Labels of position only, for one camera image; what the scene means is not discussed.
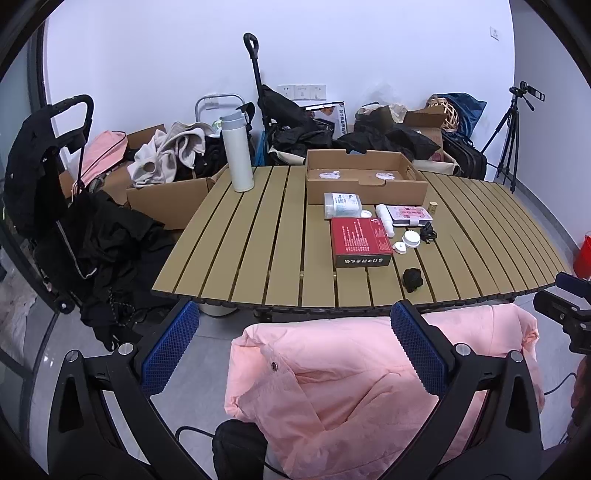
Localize black tripod with camera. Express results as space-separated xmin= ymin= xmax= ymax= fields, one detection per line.
xmin=480 ymin=80 xmax=546 ymax=193

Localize black floor bag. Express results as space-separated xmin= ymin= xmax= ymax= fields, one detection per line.
xmin=212 ymin=419 xmax=269 ymax=480

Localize blue bag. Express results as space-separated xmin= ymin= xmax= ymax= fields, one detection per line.
xmin=445 ymin=92 xmax=488 ymax=134

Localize pink backpack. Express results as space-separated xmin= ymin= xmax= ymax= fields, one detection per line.
xmin=74 ymin=130 xmax=129 ymax=192

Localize black clothes heap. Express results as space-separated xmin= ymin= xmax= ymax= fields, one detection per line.
xmin=60 ymin=189 xmax=181 ymax=352

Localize printed white carton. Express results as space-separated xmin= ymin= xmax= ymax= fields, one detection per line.
xmin=302 ymin=100 xmax=347 ymax=134

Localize red bucket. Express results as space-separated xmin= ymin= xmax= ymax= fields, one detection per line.
xmin=573 ymin=234 xmax=591 ymax=280

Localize white round container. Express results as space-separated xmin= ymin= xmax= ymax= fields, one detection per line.
xmin=198 ymin=300 xmax=238 ymax=317

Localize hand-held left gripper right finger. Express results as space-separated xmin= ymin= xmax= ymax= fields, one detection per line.
xmin=390 ymin=299 xmax=543 ymax=480

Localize black trolley handle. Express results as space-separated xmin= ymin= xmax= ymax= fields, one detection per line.
xmin=243 ymin=32 xmax=266 ymax=93

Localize brown cardboard box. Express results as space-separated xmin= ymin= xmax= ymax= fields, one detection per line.
xmin=403 ymin=107 xmax=451 ymax=162

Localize black clothes pile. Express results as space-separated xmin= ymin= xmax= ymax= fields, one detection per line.
xmin=335 ymin=121 xmax=441 ymax=162

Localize white wall sockets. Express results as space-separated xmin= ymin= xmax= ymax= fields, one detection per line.
xmin=277 ymin=84 xmax=328 ymax=101

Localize white canvas bag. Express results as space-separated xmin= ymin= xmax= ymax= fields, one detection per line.
xmin=268 ymin=145 xmax=308 ymax=167

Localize black floor cable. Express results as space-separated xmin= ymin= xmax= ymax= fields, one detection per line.
xmin=174 ymin=425 xmax=218 ymax=439

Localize wicker basket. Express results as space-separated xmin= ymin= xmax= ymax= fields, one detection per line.
xmin=427 ymin=95 xmax=460 ymax=132

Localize clear plastic wipes box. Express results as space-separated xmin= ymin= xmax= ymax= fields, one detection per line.
xmin=323 ymin=192 xmax=362 ymax=220

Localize large open cardboard box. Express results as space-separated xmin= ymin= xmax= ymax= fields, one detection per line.
xmin=99 ymin=124 xmax=222 ymax=230

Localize black suitcase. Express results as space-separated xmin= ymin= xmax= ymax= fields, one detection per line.
xmin=443 ymin=131 xmax=488 ymax=181

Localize white plastic bag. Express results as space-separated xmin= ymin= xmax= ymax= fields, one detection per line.
xmin=0 ymin=272 xmax=38 ymax=326

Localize shallow cardboard tray box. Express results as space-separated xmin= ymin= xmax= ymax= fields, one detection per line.
xmin=305 ymin=148 xmax=429 ymax=206

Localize white metal folding frame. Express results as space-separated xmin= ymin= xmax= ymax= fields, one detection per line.
xmin=194 ymin=93 xmax=245 ymax=125

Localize white tube bottle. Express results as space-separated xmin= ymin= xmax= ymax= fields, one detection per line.
xmin=375 ymin=203 xmax=394 ymax=238

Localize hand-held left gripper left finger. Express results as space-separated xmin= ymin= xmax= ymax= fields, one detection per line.
xmin=47 ymin=299 xmax=218 ymax=480

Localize pink jacket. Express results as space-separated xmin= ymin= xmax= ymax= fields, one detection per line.
xmin=224 ymin=304 xmax=546 ymax=480

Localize cream fabric bag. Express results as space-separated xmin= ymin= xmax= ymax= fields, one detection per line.
xmin=413 ymin=159 xmax=462 ymax=176

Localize person's right forearm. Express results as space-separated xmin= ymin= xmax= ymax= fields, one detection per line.
xmin=570 ymin=360 xmax=591 ymax=432

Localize pink patterned flat box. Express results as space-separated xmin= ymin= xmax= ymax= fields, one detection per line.
xmin=387 ymin=205 xmax=432 ymax=228

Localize white thermos bottle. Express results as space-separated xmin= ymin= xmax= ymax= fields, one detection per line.
xmin=219 ymin=110 xmax=254 ymax=193

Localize red cardboard box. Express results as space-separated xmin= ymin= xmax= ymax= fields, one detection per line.
xmin=330 ymin=218 xmax=393 ymax=268

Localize beige crumpled clothing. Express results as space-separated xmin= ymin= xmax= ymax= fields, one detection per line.
xmin=127 ymin=121 xmax=215 ymax=188

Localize black stroller cart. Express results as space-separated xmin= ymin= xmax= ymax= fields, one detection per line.
xmin=4 ymin=95 xmax=98 ymax=315

